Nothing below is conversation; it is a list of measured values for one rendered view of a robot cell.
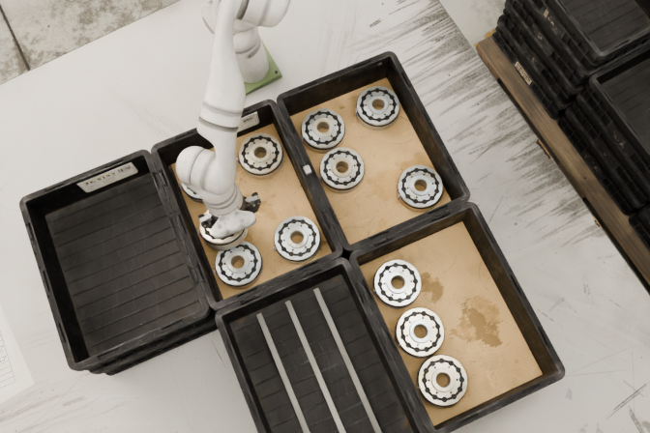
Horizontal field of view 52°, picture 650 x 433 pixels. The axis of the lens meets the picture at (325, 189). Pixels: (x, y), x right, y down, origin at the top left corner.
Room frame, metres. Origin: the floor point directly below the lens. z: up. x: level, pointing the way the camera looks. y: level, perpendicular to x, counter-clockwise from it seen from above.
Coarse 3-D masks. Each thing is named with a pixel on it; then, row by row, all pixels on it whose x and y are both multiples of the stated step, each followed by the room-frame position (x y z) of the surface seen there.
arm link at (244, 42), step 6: (210, 0) 0.88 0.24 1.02; (252, 30) 0.85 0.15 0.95; (234, 36) 0.85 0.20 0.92; (240, 36) 0.85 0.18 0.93; (246, 36) 0.85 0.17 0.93; (252, 36) 0.84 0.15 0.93; (234, 42) 0.84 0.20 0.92; (240, 42) 0.84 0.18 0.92; (246, 42) 0.84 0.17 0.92; (252, 42) 0.84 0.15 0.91; (234, 48) 0.83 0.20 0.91; (240, 48) 0.83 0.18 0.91; (246, 48) 0.83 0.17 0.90
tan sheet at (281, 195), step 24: (240, 144) 0.62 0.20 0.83; (240, 168) 0.55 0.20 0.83; (288, 168) 0.55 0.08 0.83; (264, 192) 0.49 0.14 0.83; (288, 192) 0.49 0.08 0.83; (192, 216) 0.44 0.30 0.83; (264, 216) 0.43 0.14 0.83; (288, 216) 0.43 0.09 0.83; (312, 216) 0.43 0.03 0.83; (264, 240) 0.38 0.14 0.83; (240, 264) 0.33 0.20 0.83; (264, 264) 0.32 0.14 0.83; (288, 264) 0.32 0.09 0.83
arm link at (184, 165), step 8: (184, 152) 0.44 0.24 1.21; (192, 152) 0.44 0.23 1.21; (200, 152) 0.44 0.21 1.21; (184, 160) 0.43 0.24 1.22; (192, 160) 0.43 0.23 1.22; (176, 168) 0.42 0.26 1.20; (184, 168) 0.42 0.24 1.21; (184, 176) 0.40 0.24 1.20; (184, 184) 0.40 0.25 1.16; (200, 192) 0.40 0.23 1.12; (208, 192) 0.40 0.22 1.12; (232, 192) 0.41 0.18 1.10; (208, 200) 0.39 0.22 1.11; (216, 200) 0.39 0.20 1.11; (224, 200) 0.39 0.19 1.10; (232, 200) 0.40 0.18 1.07; (216, 208) 0.39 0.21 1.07
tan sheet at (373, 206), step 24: (408, 120) 0.66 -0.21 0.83; (360, 144) 0.60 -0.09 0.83; (384, 144) 0.60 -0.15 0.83; (408, 144) 0.60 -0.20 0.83; (384, 168) 0.54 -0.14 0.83; (432, 168) 0.53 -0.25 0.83; (336, 192) 0.48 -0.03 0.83; (360, 192) 0.48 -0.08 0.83; (384, 192) 0.48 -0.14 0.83; (360, 216) 0.42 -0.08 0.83; (384, 216) 0.42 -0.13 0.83; (408, 216) 0.42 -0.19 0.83; (360, 240) 0.37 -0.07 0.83
